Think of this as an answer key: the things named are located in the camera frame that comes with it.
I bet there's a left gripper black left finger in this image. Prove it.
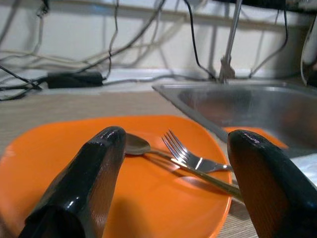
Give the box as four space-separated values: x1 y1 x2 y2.
18 125 127 238

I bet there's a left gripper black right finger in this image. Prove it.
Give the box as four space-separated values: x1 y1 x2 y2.
227 129 317 238

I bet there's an orange plastic bowl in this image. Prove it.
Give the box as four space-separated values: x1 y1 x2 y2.
223 126 290 150

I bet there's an orange plastic plate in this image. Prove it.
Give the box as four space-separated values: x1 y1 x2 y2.
0 115 234 238

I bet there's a metal spoon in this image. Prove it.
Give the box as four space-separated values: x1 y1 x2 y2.
124 132 245 202

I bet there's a metal fork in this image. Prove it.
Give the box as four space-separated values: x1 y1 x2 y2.
161 129 234 174

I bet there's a white paper sheet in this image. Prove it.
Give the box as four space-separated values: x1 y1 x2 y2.
286 153 317 188

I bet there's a beige woven placemat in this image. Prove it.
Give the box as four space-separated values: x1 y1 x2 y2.
0 91 260 238

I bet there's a stainless steel sink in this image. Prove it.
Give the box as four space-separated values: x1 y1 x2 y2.
152 80 317 160

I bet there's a black power adapter brick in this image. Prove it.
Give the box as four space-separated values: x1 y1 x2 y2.
46 70 105 89

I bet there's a steel sink faucet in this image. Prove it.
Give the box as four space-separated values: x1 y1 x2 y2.
218 0 243 83

